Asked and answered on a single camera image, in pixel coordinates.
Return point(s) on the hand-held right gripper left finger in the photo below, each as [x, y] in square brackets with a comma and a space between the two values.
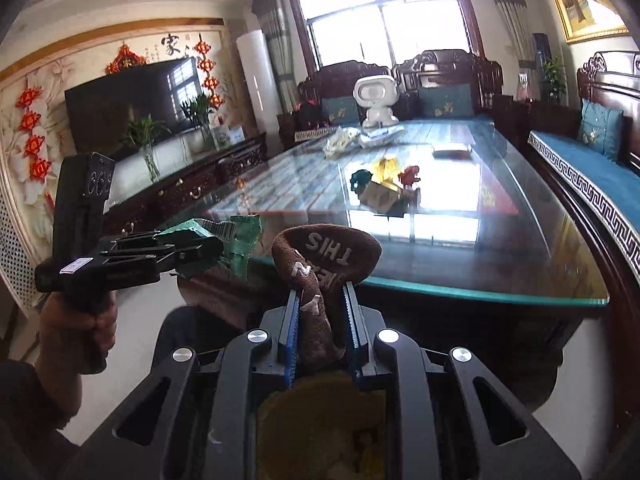
[291, 340]

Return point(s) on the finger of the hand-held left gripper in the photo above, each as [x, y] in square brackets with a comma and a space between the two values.
[170, 241]
[175, 261]

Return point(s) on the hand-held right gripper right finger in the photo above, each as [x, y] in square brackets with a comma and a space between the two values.
[352, 340]

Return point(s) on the green plastic wrapper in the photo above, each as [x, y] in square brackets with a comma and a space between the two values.
[240, 240]

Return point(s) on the brown lettered sock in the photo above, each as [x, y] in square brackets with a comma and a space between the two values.
[325, 245]

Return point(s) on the dark round waste bin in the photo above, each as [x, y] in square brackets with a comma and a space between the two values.
[520, 375]

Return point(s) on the person's left forearm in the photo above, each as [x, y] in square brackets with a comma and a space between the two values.
[55, 390]

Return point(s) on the person's left hand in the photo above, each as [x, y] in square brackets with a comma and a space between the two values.
[57, 330]

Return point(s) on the carved wooden television cabinet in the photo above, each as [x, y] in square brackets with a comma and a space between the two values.
[190, 185]

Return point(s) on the white lattice panel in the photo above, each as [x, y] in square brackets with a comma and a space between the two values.
[17, 255]

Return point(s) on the tall bamboo plant glass vase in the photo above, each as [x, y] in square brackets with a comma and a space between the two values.
[147, 145]

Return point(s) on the black flat television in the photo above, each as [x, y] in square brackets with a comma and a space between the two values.
[125, 105]

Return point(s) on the small white box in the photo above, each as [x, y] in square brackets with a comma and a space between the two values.
[227, 137]

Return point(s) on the wooden glass-topped table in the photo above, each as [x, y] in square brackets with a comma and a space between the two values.
[450, 260]

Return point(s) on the bushy bamboo plant glass vase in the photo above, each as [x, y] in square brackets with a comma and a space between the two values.
[200, 115]

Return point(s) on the yellow cardboard box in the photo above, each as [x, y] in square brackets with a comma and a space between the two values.
[382, 195]

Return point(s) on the red fan-shaped knot ornament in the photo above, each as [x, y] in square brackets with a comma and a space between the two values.
[125, 60]

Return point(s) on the teal crumpled wrapper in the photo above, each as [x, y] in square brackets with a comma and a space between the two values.
[361, 180]

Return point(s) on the yellow crumpled wrapper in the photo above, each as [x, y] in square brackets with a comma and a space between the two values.
[387, 170]

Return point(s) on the white tower air conditioner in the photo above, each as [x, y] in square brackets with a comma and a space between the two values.
[257, 80]

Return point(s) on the crumpled printed paper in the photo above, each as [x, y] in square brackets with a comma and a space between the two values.
[342, 141]

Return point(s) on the blue and white packet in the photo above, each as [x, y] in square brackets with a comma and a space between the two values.
[382, 135]

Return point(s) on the teal embroidered cushion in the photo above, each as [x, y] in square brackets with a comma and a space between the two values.
[340, 110]
[445, 101]

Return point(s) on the white tissue pack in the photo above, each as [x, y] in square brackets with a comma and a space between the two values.
[451, 149]

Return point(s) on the patterned curtain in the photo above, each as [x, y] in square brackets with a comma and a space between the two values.
[507, 20]
[277, 50]

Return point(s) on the white robot toy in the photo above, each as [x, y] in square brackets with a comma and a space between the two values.
[375, 95]

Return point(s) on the carved wooden bench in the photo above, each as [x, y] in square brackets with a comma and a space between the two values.
[450, 70]

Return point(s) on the blue sofa seat pad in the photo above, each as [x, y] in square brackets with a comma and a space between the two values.
[590, 170]

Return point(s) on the dark wooden side table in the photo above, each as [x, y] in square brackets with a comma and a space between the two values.
[540, 115]

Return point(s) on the small standing picture card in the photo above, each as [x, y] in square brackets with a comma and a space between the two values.
[524, 86]

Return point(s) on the large barred window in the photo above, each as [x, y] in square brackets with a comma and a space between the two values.
[385, 15]

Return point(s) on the blue embroidered pillow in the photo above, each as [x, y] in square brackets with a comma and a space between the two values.
[600, 127]

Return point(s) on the small potted green plant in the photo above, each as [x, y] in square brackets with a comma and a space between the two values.
[554, 77]

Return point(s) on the dark blue tall object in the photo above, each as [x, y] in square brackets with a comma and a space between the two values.
[541, 55]

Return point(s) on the long carved wooden sofa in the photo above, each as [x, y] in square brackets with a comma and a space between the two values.
[605, 85]

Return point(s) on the floral calligraphy wall mural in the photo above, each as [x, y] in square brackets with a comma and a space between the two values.
[50, 95]

